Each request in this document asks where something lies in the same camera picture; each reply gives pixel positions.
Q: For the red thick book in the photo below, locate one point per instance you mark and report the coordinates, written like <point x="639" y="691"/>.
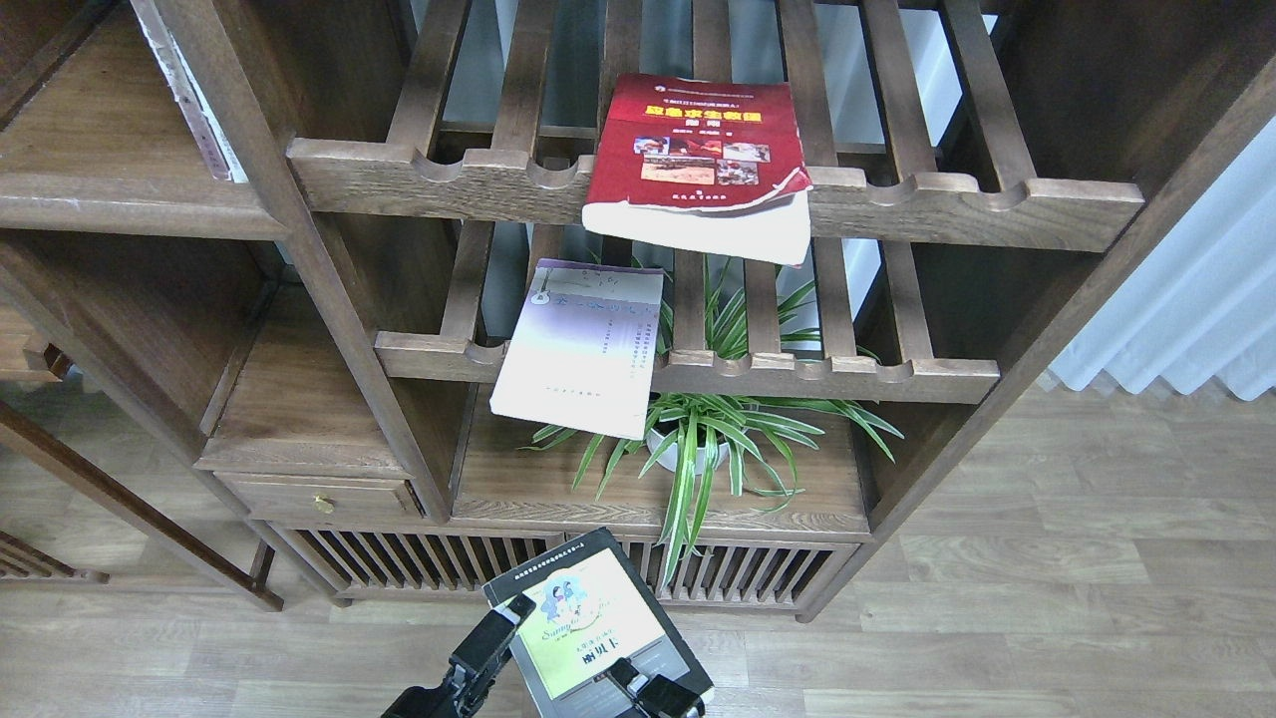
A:
<point x="702" y="166"/>

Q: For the green spider plant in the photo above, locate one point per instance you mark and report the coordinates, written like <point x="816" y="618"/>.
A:
<point x="694" y="434"/>

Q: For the white curtain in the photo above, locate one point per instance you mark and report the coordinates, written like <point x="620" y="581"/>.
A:
<point x="1201" y="307"/>

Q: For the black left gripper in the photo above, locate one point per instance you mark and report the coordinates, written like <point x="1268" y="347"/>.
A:
<point x="475" y="664"/>

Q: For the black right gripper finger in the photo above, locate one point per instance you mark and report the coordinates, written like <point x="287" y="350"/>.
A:
<point x="654" y="695"/>

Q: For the pale purple paperback book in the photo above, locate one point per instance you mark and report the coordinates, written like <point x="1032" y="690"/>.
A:
<point x="583" y="349"/>

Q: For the black green cover book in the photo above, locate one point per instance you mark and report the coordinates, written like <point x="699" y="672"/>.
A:
<point x="592" y="608"/>

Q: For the worn white upright book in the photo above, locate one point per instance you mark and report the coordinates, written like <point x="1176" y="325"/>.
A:
<point x="211" y="140"/>

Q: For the white plant pot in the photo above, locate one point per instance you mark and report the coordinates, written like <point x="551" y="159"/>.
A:
<point x="668" y="453"/>

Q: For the dark wooden bookshelf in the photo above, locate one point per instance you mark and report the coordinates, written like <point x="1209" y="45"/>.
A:
<point x="984" y="175"/>

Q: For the wooden furniture at left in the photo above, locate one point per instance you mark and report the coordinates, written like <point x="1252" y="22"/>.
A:
<point x="29" y="357"/>

